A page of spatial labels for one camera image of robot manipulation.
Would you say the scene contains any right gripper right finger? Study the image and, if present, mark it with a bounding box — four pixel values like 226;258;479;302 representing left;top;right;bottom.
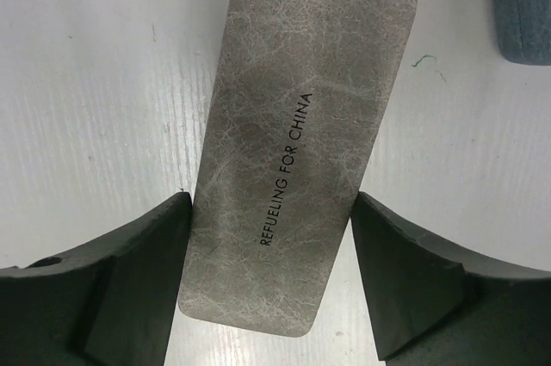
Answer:
351;193;550;365

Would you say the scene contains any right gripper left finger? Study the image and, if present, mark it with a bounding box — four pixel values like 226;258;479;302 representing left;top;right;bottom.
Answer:
1;192;192;365

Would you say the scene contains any grey glasses case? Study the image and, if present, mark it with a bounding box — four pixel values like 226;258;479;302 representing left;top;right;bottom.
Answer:
178;0;418;337

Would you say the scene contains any blue glasses case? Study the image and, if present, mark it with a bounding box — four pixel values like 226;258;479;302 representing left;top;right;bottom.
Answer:
492;0;550;66

